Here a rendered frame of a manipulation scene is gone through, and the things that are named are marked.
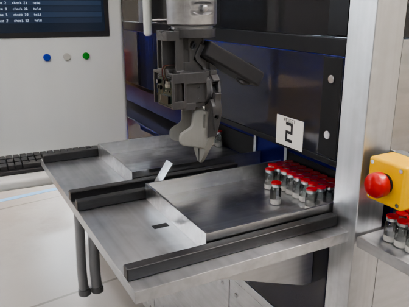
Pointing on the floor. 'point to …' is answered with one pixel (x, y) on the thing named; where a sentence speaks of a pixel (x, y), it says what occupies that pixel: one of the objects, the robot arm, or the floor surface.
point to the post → (363, 141)
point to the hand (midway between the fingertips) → (204, 153)
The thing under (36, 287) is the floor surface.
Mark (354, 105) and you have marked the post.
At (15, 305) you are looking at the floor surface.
